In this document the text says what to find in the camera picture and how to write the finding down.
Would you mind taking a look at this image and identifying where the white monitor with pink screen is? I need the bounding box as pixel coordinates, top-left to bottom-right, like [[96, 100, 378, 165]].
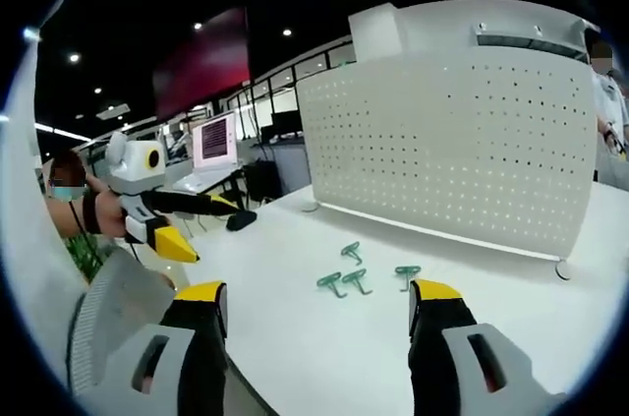
[[192, 110, 241, 172]]

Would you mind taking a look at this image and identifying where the person's white top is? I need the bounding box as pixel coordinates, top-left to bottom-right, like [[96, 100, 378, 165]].
[[0, 0, 124, 400]]

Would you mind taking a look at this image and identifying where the black monitor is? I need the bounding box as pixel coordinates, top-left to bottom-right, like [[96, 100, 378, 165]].
[[270, 109, 304, 141]]

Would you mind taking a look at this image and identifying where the black office chair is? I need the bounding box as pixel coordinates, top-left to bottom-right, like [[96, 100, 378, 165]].
[[242, 158, 285, 205]]

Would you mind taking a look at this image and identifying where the white perforated mounting plate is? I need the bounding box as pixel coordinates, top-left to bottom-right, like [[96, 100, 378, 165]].
[[296, 0, 599, 282]]

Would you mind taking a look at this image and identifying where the person's head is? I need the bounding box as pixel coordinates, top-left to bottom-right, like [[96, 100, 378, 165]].
[[47, 149, 90, 203]]

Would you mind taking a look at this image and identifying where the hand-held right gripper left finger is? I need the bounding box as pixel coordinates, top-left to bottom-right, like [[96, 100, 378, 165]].
[[90, 280, 230, 416]]

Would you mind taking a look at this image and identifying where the green hook assembly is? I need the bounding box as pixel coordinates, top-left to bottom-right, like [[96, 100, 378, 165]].
[[394, 265, 424, 292], [341, 267, 374, 297], [340, 241, 365, 266], [315, 271, 349, 300]]

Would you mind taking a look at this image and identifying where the person's left hand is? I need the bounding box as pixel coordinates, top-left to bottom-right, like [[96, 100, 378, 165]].
[[95, 189, 129, 240]]

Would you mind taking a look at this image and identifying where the white box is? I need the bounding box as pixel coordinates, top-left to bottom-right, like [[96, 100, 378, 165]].
[[348, 2, 410, 65]]

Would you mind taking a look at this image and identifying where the black computer mouse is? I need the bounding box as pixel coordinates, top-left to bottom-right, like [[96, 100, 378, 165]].
[[225, 209, 258, 232]]

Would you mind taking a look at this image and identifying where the large red wall screen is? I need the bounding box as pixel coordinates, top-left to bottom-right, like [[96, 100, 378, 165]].
[[151, 6, 253, 121]]

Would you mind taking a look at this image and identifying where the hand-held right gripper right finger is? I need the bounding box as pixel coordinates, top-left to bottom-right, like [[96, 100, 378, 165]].
[[407, 278, 567, 416]]

